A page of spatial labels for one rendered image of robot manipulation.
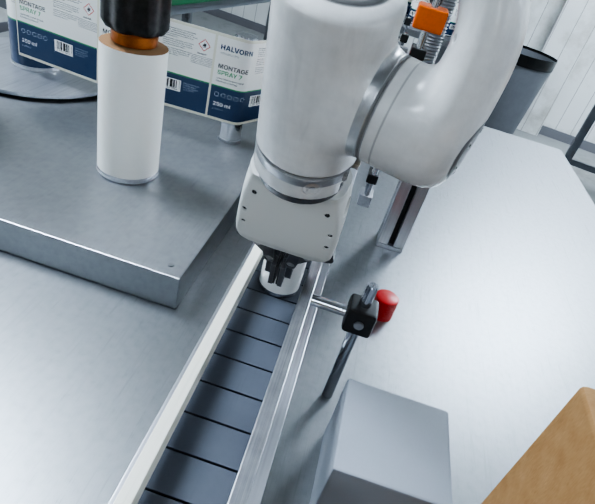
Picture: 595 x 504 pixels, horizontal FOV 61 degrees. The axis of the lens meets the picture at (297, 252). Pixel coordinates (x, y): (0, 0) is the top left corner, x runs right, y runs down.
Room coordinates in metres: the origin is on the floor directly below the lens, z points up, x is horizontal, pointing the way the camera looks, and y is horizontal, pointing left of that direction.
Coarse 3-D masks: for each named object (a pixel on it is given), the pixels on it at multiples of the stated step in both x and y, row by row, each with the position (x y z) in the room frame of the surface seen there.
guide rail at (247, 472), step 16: (304, 288) 0.40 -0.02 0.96; (304, 304) 0.38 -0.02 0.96; (304, 320) 0.36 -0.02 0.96; (288, 336) 0.33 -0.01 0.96; (288, 352) 0.31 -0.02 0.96; (288, 368) 0.29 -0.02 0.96; (272, 384) 0.27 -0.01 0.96; (272, 400) 0.26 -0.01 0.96; (272, 416) 0.24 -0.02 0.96; (256, 432) 0.22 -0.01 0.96; (256, 448) 0.21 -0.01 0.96; (256, 464) 0.20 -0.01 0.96; (240, 480) 0.19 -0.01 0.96; (240, 496) 0.18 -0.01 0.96
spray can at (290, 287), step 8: (264, 264) 0.49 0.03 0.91; (304, 264) 0.49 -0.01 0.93; (264, 272) 0.48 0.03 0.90; (296, 272) 0.48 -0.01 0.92; (264, 280) 0.48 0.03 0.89; (288, 280) 0.47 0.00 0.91; (296, 280) 0.48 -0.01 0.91; (264, 288) 0.48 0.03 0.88; (272, 288) 0.47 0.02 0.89; (280, 288) 0.47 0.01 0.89; (288, 288) 0.48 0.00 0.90; (296, 288) 0.49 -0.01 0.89; (280, 296) 0.47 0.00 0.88; (288, 296) 0.48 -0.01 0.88
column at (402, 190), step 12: (396, 192) 0.74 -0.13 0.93; (408, 192) 0.74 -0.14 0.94; (420, 192) 0.74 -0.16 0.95; (396, 204) 0.74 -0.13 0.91; (408, 204) 0.75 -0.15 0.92; (420, 204) 0.74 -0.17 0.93; (384, 216) 0.78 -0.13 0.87; (396, 216) 0.74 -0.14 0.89; (408, 216) 0.74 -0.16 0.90; (384, 228) 0.74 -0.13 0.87; (396, 228) 0.75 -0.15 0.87; (408, 228) 0.74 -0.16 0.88; (384, 240) 0.74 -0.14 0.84; (396, 240) 0.74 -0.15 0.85
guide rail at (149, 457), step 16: (256, 256) 0.49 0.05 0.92; (240, 272) 0.46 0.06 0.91; (240, 288) 0.43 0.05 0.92; (224, 304) 0.40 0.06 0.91; (224, 320) 0.37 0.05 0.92; (208, 336) 0.35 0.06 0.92; (208, 352) 0.33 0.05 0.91; (192, 368) 0.30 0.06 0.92; (192, 384) 0.29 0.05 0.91; (176, 400) 0.27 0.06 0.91; (176, 416) 0.25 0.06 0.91; (160, 432) 0.23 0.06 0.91; (144, 448) 0.22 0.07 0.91; (160, 448) 0.22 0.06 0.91; (144, 464) 0.21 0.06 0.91; (128, 480) 0.19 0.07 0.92; (144, 480) 0.20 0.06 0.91; (128, 496) 0.18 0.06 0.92
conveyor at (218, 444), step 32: (256, 288) 0.48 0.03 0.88; (256, 320) 0.42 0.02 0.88; (288, 320) 0.44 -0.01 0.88; (224, 352) 0.36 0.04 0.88; (256, 352) 0.38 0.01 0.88; (224, 384) 0.32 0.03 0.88; (256, 384) 0.34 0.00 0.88; (192, 416) 0.28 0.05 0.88; (224, 416) 0.29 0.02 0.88; (256, 416) 0.30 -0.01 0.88; (192, 448) 0.25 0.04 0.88; (224, 448) 0.26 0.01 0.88; (160, 480) 0.22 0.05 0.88; (192, 480) 0.22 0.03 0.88; (224, 480) 0.23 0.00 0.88
